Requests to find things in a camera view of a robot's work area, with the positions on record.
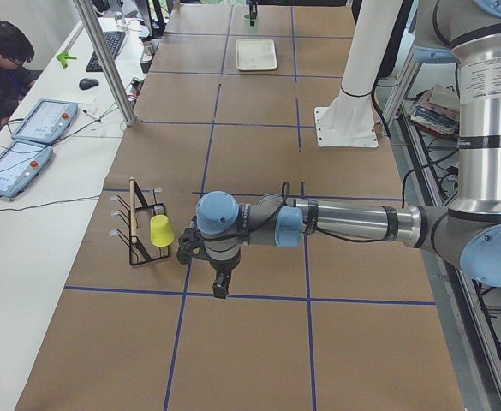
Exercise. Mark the stack of books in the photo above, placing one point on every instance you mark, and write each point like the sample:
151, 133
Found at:
437, 109

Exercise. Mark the pale green cup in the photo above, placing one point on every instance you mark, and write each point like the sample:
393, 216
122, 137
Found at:
252, 20

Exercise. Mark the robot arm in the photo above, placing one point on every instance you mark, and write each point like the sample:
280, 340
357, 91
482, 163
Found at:
466, 233

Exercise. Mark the upper teach pendant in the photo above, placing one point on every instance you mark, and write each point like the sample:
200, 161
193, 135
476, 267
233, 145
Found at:
46, 122

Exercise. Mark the white tray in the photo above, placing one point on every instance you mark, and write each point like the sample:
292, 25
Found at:
256, 55

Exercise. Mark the metal cup on desk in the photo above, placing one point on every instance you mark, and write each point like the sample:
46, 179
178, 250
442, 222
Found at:
148, 49

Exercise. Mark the yellow cup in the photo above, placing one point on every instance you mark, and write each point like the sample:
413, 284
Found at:
161, 232

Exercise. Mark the green clamp tool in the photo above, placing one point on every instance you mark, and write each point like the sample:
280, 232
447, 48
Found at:
64, 57

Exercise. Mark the black marker pen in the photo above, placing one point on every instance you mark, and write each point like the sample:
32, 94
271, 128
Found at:
91, 115

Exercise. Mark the lower teach pendant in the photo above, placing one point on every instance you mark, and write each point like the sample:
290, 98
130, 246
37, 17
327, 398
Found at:
20, 163

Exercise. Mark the black computer mouse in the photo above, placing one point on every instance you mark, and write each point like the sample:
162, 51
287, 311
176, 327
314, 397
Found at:
87, 83

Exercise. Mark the teach pendant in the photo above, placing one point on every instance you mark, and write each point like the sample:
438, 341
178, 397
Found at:
46, 122
20, 163

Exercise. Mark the wooden rack handle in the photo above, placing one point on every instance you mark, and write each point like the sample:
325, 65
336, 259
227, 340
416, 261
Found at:
133, 200

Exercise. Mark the black wire cup rack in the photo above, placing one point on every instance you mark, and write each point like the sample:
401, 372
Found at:
143, 252

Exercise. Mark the aluminium frame post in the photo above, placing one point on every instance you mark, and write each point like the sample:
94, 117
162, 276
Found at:
94, 30

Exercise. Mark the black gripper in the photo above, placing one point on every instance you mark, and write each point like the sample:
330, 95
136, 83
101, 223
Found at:
223, 268
253, 7

